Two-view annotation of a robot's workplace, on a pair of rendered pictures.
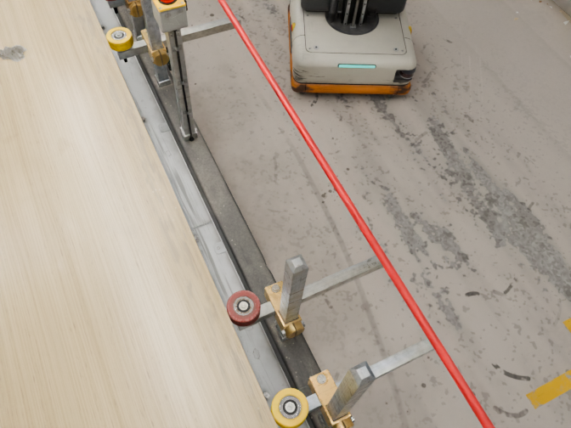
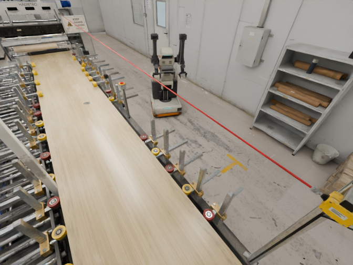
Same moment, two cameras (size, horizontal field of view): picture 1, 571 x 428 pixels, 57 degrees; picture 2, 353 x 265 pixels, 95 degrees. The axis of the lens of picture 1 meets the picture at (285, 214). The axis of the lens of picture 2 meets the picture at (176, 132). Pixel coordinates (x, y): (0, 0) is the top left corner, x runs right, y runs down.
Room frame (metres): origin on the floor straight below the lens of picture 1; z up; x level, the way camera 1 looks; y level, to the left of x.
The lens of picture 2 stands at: (-0.87, -0.12, 2.12)
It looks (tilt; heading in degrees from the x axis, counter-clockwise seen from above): 42 degrees down; 353
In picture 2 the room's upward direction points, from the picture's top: 2 degrees clockwise
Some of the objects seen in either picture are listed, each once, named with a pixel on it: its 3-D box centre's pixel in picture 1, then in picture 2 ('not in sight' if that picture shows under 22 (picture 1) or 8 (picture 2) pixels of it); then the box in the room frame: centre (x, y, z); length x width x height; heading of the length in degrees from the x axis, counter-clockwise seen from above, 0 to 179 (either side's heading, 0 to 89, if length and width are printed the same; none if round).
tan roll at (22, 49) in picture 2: not in sight; (47, 46); (3.49, 2.41, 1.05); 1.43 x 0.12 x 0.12; 121
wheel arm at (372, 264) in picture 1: (313, 290); (159, 136); (0.54, -0.09, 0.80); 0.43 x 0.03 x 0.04; 121
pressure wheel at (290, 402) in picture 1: (288, 411); (155, 154); (0.23, -0.05, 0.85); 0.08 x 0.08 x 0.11
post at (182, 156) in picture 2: not in sight; (180, 166); (0.03, -0.29, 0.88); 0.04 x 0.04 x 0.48; 31
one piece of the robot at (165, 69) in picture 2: not in sight; (167, 72); (2.03, -0.27, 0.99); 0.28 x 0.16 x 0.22; 97
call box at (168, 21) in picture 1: (169, 11); (122, 85); (1.10, 0.35, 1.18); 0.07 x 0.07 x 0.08; 31
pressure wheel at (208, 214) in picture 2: not in sight; (207, 217); (-0.42, -0.44, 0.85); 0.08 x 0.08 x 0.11
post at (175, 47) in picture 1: (181, 85); (126, 103); (1.09, 0.34, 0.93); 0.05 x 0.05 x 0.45; 31
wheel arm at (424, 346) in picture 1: (361, 378); (171, 149); (0.33, -0.22, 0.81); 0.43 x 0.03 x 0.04; 121
